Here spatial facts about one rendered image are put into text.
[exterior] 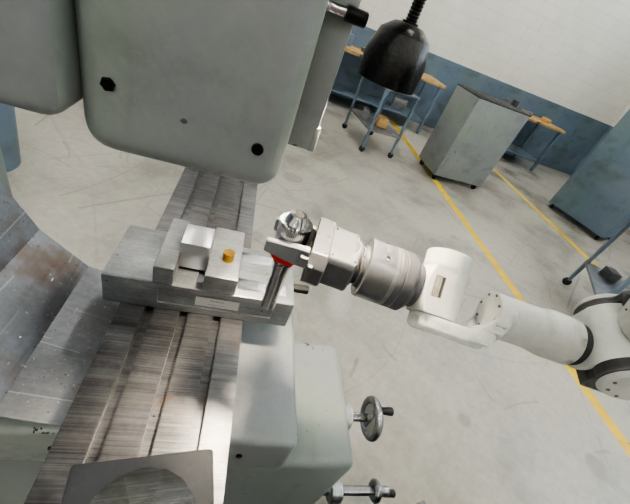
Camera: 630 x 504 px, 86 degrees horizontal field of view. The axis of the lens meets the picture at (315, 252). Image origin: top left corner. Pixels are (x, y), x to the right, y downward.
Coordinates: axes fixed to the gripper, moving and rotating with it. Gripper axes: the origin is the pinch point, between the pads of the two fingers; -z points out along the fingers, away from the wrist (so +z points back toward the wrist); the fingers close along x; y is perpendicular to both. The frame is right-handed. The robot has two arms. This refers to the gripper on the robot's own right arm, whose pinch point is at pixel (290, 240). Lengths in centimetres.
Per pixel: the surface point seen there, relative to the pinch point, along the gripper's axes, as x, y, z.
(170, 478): 28.9, 7.7, -2.3
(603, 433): -92, 122, 217
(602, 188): -461, 61, 379
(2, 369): 15.3, 30.8, -34.8
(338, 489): 3, 67, 33
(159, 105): 10.4, -16.2, -14.4
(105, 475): 29.7, 9.0, -7.6
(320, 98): -0.9, -19.0, -2.1
